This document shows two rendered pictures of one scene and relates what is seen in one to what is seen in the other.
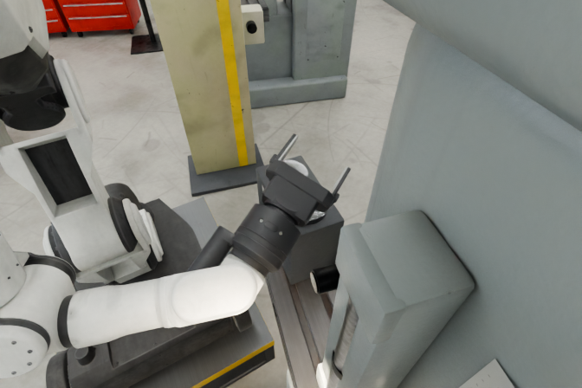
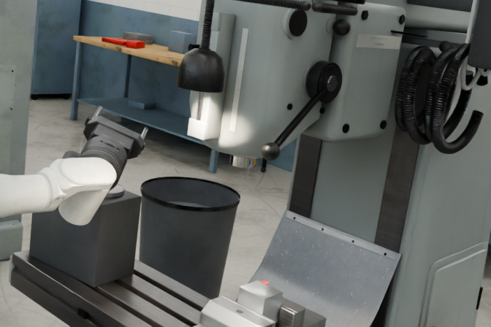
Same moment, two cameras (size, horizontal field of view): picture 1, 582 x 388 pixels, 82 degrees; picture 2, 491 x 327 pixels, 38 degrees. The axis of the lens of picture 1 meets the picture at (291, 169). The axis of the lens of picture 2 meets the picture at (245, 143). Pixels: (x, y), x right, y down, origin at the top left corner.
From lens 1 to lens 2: 1.09 m
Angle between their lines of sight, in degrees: 42
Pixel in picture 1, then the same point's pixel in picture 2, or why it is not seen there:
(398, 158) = not seen: hidden behind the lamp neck
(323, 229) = (126, 201)
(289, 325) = (107, 306)
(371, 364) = (217, 48)
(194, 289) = (75, 165)
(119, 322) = (23, 188)
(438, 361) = (234, 55)
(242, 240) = (92, 152)
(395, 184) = not seen: hidden behind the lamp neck
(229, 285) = (97, 166)
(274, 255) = (117, 162)
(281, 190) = (105, 132)
